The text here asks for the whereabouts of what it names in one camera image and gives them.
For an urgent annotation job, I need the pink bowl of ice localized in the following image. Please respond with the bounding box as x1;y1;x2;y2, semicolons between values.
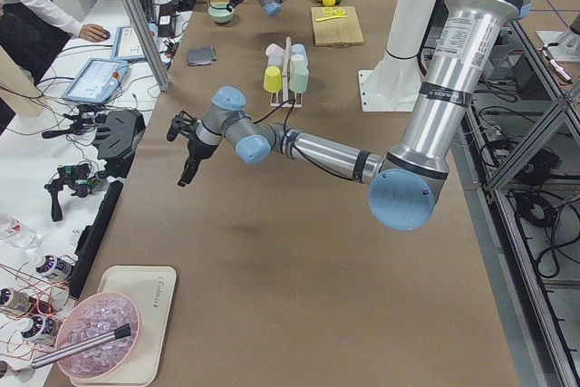
55;292;140;380

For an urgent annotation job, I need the green bowl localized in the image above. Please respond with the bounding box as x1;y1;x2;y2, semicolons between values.
208;2;235;24

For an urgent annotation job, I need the metal muddler rod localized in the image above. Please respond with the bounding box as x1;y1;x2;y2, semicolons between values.
30;324;131;369

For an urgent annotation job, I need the plastic water bottle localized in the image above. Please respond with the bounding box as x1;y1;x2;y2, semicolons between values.
1;213;42;250

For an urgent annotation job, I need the grey folded cloth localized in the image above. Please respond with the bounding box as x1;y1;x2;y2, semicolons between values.
187;45;216;66

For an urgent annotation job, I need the white wire cup holder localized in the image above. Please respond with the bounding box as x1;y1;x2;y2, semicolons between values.
266;36;309;108

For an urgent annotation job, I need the wooden cutting board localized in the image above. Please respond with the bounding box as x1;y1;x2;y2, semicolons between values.
311;6;364;46

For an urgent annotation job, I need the beige tray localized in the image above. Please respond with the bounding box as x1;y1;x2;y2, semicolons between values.
71;266;177;386

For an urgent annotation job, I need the grey cup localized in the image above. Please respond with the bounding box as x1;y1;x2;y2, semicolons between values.
267;56;285;71

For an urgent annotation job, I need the green cup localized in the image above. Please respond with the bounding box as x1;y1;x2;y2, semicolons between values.
288;68;309;93

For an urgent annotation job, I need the yellow plastic knife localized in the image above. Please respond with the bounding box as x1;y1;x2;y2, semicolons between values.
314;15;348;23

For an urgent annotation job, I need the aluminium frame post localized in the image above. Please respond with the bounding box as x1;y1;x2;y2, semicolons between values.
121;0;169;92

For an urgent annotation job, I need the pink cup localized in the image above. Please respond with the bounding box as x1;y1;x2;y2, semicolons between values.
265;44;285;61

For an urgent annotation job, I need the blue teach pendant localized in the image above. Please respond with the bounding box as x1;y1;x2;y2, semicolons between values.
62;58;129;104
111;25;145;62

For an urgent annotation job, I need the yellow cup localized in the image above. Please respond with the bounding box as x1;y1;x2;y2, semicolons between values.
263;65;283;93

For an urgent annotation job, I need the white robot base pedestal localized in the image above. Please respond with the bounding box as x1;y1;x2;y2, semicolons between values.
359;0;437;112

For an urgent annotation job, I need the person in white hoodie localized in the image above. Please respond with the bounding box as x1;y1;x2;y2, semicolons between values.
1;0;105;82

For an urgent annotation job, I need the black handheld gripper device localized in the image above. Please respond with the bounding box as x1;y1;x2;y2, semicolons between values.
44;163;108;222

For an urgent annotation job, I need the white cup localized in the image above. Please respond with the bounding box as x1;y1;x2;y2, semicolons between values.
290;53;308;71

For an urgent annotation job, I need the blue cup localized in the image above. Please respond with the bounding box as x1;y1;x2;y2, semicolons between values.
291;44;306;57

